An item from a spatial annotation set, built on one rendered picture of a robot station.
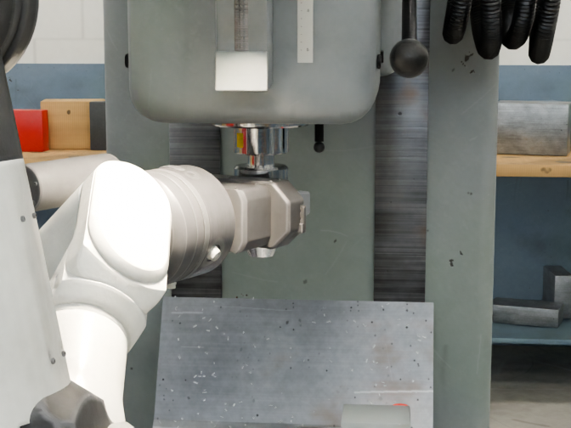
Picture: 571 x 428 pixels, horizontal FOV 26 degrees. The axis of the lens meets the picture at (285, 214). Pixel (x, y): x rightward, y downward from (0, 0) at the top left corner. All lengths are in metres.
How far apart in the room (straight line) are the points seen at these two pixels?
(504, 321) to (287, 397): 3.44
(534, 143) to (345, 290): 3.34
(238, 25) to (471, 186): 0.57
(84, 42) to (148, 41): 4.45
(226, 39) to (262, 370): 0.60
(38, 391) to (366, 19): 0.47
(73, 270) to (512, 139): 4.04
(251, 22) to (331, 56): 0.07
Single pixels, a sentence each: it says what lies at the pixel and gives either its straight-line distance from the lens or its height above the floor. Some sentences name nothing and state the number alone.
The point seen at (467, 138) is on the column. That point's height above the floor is 1.26.
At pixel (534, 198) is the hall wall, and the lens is 5.32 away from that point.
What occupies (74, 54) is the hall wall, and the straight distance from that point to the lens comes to 5.44.
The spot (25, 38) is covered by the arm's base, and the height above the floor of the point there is 1.38.
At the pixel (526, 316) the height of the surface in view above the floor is 0.27.
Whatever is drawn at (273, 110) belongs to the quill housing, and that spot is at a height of 1.32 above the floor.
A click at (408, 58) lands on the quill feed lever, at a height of 1.36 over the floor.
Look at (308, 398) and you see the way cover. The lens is 1.44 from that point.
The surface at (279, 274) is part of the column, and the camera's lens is 1.46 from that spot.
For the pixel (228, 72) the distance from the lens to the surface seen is 0.93.
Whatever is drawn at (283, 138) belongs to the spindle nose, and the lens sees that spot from 1.05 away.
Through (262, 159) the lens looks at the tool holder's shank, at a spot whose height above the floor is 1.28.
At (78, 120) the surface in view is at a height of 1.00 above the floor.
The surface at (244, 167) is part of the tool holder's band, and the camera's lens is 1.05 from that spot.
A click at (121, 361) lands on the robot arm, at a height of 1.18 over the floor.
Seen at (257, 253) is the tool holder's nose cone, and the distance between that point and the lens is 1.07.
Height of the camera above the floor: 1.39
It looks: 9 degrees down
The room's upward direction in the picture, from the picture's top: straight up
